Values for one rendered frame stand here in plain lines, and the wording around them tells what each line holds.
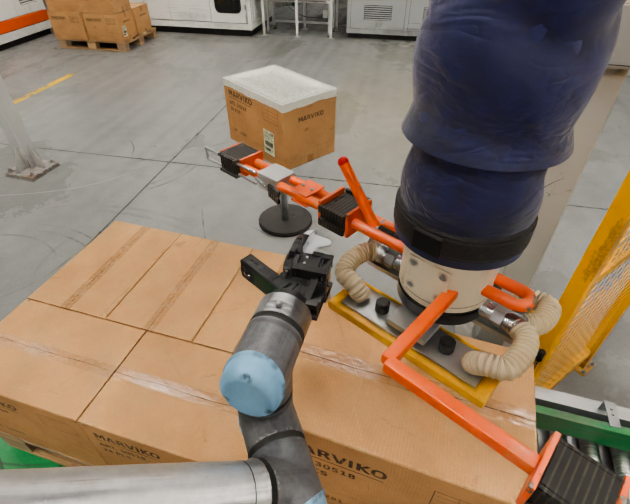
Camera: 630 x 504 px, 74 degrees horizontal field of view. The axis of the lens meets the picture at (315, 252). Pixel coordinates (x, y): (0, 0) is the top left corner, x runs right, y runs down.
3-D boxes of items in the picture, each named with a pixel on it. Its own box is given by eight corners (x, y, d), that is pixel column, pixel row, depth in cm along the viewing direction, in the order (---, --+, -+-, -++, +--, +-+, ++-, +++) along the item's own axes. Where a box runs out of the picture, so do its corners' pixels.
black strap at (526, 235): (551, 219, 73) (559, 199, 70) (492, 288, 59) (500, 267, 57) (435, 174, 84) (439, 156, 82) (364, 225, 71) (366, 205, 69)
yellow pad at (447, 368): (506, 372, 75) (515, 355, 72) (481, 410, 69) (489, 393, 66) (356, 282, 93) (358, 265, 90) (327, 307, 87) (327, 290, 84)
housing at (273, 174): (296, 187, 104) (296, 171, 101) (276, 198, 100) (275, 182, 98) (277, 177, 108) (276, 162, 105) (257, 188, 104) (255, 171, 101)
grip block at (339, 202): (372, 220, 94) (375, 198, 90) (344, 240, 88) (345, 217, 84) (343, 206, 98) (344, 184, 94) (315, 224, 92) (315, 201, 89)
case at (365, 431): (492, 428, 136) (533, 353, 110) (486, 571, 107) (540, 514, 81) (317, 374, 152) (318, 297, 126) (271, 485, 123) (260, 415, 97)
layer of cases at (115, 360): (329, 320, 224) (331, 264, 198) (254, 523, 151) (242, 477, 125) (136, 274, 251) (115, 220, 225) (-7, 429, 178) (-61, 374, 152)
